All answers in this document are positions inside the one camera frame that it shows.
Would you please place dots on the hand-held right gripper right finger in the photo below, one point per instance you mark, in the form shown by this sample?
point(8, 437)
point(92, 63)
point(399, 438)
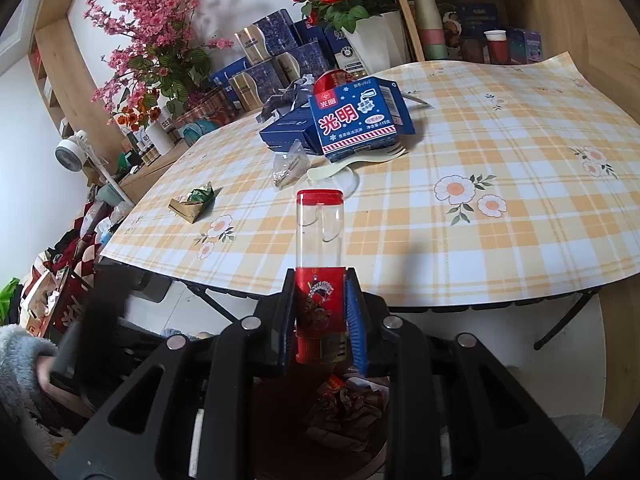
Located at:
point(354, 320)

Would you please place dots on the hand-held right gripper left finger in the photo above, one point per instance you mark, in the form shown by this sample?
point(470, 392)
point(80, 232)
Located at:
point(287, 320)

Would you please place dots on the red brown wrapper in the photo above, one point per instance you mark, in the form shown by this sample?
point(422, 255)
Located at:
point(345, 405)

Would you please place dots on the red capped clear tube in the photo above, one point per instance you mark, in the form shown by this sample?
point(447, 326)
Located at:
point(320, 240)

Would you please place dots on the brown plastic trash bin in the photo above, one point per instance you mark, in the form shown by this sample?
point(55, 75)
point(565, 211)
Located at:
point(280, 435)

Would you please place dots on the green gold wrapper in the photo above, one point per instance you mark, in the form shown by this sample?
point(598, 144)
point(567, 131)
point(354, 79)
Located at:
point(195, 202)

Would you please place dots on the clear plastic bag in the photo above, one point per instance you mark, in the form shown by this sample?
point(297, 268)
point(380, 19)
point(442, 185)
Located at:
point(290, 165)

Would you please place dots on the dark blue box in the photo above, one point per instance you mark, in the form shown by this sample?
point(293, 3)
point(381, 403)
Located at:
point(310, 35)
point(285, 132)

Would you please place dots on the blue ice cream box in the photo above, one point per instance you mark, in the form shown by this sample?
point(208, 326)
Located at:
point(355, 120)

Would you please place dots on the grey blue paper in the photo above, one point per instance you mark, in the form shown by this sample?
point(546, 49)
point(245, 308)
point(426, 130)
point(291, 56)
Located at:
point(287, 95)

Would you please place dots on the red round container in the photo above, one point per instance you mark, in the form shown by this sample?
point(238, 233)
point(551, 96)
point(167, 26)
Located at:
point(335, 80)

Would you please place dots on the person's left forearm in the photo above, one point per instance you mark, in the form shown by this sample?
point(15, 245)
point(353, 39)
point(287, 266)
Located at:
point(17, 360)

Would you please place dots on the person's left hand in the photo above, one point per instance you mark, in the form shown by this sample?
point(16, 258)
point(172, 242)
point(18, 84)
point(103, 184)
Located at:
point(46, 374)

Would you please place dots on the red printed box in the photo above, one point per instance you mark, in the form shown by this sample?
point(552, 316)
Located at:
point(65, 305)

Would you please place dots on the red argyle blanket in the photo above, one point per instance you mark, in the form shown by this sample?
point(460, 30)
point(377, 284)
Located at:
point(80, 245)

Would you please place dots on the clear round lid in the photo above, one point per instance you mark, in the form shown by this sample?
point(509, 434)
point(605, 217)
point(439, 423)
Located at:
point(350, 182)

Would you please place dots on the cream plastic spork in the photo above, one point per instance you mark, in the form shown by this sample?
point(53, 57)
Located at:
point(350, 162)

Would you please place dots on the low wooden cabinet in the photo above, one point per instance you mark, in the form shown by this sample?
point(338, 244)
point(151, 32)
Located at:
point(150, 175)

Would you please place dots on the white desk fan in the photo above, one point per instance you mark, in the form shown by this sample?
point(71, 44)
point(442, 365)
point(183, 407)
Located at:
point(67, 152)

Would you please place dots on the row of small brown bottles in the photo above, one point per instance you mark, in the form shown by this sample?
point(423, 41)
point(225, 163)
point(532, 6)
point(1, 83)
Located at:
point(150, 152)

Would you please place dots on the tall white vase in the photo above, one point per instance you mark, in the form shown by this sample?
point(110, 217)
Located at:
point(160, 137)

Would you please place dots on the black folding table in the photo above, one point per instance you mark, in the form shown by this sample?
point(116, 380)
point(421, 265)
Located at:
point(565, 320)

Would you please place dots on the orange flower bunch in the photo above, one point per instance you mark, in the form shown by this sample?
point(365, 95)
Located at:
point(137, 110)

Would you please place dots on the yellow plaid floral tablecloth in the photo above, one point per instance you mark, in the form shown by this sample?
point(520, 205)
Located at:
point(500, 135)

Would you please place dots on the purple flower bunch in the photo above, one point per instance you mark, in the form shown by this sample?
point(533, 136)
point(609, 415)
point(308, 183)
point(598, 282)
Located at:
point(200, 100)

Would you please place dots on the gold and blue gift box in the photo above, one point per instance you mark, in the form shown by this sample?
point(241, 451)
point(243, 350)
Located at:
point(307, 62)
point(255, 85)
point(265, 35)

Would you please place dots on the long blue carton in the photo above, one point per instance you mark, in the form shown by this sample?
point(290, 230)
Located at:
point(227, 72)

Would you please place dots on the person's grey fluffy leg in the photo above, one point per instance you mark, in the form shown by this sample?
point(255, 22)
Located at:
point(585, 440)

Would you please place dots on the blue and white carton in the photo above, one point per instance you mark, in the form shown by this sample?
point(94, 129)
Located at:
point(345, 52)

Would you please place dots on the white faceted flower pot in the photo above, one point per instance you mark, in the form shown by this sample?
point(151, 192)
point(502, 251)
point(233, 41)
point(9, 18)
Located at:
point(380, 42)

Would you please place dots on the stack of coloured paper cups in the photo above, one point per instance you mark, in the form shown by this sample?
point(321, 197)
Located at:
point(430, 25)

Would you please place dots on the red cup with white lid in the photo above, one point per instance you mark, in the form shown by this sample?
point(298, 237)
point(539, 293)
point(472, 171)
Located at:
point(496, 47)

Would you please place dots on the pink blossom bouquet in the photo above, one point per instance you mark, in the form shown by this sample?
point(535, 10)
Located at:
point(150, 25)

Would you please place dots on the small blue printed box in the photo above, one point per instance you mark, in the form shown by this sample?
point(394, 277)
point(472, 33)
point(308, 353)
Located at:
point(527, 45)

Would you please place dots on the wooden shelving unit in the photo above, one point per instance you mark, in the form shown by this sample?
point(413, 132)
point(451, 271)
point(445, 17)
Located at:
point(575, 10)

